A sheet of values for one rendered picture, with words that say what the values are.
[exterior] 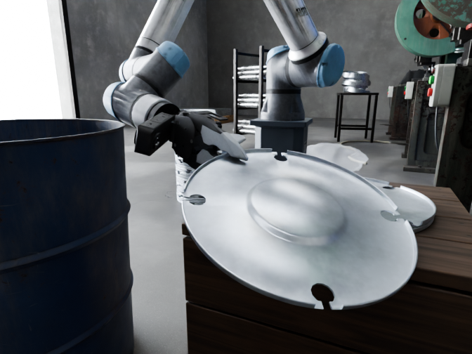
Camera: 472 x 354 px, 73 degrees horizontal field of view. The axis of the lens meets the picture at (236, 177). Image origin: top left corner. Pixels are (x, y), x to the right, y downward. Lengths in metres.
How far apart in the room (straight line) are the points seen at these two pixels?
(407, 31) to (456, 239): 3.71
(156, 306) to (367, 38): 7.26
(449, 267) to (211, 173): 0.30
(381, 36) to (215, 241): 7.48
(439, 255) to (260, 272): 0.23
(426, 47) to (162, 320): 3.79
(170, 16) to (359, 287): 0.71
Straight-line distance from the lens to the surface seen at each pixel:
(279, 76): 1.07
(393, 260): 0.41
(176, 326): 0.85
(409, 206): 0.59
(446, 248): 0.48
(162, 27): 0.85
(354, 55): 7.71
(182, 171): 1.58
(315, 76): 0.98
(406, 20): 4.16
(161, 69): 0.69
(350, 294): 0.35
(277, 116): 1.06
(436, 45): 4.16
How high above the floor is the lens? 0.54
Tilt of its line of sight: 15 degrees down
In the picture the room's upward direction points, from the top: straight up
